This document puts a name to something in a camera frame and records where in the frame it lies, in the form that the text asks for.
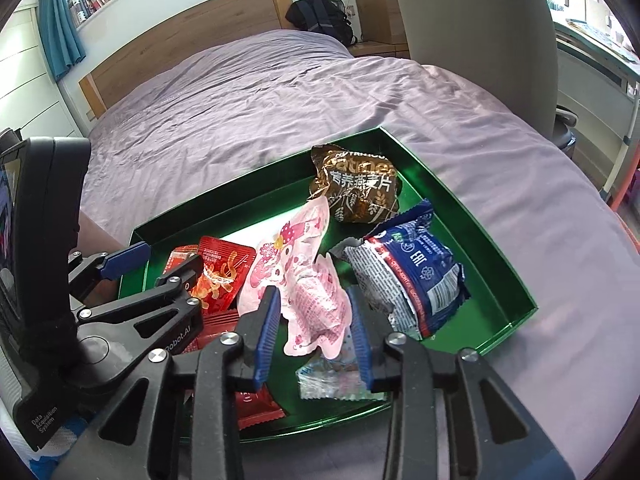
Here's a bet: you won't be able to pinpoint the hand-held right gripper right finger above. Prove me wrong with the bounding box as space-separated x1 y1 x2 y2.
348 285 576 480

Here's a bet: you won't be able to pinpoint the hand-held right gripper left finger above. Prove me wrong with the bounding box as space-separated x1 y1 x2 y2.
52 285 283 480

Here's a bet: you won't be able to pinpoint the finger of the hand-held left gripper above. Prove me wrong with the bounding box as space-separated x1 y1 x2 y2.
66 241 152 301
75 254 207 333

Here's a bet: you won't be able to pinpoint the long red snack packet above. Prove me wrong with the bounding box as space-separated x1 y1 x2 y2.
190 236 257 316

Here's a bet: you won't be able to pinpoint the clear candy wrapper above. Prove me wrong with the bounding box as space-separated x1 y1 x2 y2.
296 345 388 401

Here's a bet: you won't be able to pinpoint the dark red snack packet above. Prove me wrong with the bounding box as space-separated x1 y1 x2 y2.
185 309 287 432

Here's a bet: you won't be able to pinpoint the pink cartoon snack packet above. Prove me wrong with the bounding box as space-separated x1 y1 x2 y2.
236 196 353 358

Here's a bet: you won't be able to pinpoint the blue and grey snack packet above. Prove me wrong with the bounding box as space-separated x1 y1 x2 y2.
330 199 471 343

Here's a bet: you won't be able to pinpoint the green tray box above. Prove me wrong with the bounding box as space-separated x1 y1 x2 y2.
116 126 538 443

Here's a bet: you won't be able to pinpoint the brown oatmeal packet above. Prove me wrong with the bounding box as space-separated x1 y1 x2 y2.
307 143 405 224

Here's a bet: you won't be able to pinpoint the person's left hand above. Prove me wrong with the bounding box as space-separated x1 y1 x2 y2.
30 400 96 466

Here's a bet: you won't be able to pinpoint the white wardrobe drawers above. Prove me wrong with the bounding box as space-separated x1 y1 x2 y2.
0 2 91 141

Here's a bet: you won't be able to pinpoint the teal curtain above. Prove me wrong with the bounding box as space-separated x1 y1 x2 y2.
39 0 87 82

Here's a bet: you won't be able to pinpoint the wooden headboard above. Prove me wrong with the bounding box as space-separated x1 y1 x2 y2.
79 0 293 121

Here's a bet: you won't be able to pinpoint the black backpack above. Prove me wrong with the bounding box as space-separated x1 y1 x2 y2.
285 0 358 47

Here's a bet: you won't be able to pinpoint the wooden nightstand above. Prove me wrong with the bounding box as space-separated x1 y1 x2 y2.
347 0 411 60

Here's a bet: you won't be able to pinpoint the beige office chair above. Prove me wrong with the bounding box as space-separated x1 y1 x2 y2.
387 0 581 151

